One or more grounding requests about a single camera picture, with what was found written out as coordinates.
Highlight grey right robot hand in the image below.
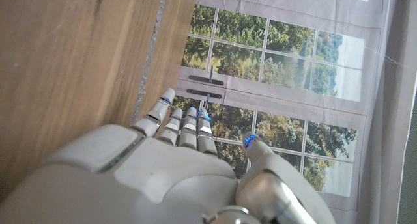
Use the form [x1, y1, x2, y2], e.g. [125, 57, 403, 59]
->
[0, 88, 336, 224]

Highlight printed window backdrop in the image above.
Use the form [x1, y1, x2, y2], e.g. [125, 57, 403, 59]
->
[171, 0, 417, 224]

